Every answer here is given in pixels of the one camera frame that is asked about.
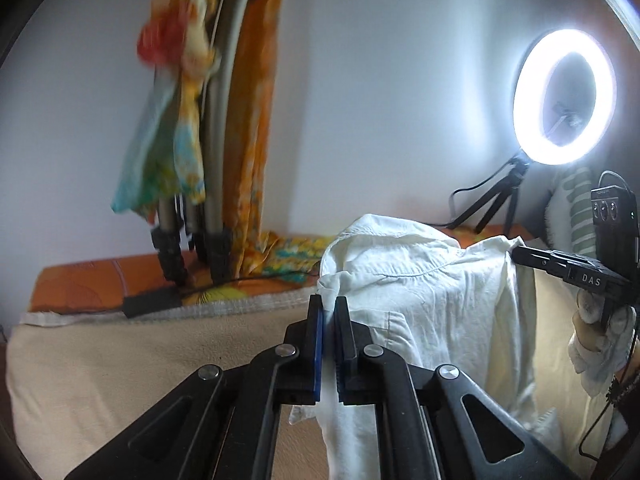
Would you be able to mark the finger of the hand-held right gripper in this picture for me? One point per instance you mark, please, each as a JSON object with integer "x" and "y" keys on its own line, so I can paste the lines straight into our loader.
{"x": 540, "y": 260}

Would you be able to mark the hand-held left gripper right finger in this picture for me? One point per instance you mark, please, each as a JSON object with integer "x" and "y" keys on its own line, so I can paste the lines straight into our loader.
{"x": 341, "y": 360}

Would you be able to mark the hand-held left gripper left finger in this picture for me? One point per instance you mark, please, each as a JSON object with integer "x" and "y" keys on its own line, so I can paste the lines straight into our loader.
{"x": 315, "y": 350}

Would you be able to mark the white shirt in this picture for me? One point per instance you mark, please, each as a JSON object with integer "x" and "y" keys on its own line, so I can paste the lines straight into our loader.
{"x": 440, "y": 310}

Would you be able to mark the person's right hand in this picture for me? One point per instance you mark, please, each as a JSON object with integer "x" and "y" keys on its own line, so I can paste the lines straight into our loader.
{"x": 595, "y": 360}

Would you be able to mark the green striped pillow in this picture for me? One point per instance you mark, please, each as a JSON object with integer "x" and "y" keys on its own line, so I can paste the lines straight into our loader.
{"x": 580, "y": 210}

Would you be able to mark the small black tripod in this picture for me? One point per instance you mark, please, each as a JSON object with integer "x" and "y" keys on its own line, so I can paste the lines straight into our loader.
{"x": 515, "y": 180}

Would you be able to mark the white woven mat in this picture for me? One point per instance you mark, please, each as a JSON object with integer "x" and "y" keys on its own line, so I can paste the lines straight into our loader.
{"x": 200, "y": 310}

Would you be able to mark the black power adapter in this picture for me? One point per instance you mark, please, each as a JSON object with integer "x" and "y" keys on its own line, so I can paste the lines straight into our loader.
{"x": 150, "y": 302}

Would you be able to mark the beige blanket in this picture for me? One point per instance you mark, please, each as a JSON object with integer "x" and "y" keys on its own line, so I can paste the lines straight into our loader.
{"x": 125, "y": 360}

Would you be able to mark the large silver tripod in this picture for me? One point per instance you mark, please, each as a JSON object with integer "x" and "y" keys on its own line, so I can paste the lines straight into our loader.
{"x": 217, "y": 160}

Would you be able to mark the colourful floral cloth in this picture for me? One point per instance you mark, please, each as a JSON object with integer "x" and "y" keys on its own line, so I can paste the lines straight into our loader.
{"x": 185, "y": 150}

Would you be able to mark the orange cloth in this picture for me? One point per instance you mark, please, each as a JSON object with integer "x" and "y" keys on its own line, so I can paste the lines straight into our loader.
{"x": 255, "y": 110}

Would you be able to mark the orange printed bedsheet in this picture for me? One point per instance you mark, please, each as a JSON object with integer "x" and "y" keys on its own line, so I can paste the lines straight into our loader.
{"x": 75, "y": 285}

